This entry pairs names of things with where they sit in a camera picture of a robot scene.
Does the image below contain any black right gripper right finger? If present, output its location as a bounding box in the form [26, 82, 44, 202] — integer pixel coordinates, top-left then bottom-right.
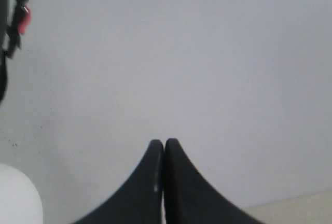
[163, 138, 259, 224]

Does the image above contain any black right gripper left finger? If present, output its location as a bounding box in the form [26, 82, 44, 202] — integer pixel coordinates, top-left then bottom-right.
[77, 139, 163, 224]

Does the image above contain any black helmet with visor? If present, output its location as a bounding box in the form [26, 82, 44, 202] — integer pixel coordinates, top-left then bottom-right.
[1, 0, 31, 101]

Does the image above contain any white mannequin head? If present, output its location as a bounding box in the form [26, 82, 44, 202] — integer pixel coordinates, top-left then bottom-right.
[1, 163, 44, 223]

